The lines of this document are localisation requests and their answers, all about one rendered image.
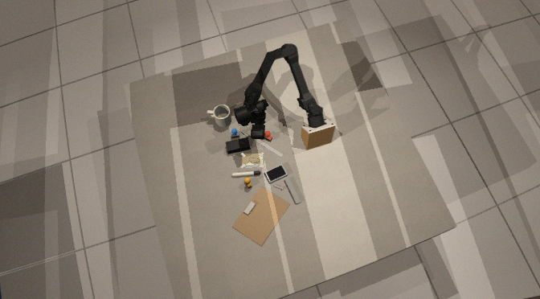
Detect pale beige flat bar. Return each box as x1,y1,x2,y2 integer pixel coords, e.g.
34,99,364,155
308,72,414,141
256,139,283,157

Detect white mug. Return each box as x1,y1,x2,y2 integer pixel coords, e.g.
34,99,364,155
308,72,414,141
207,104,231,127

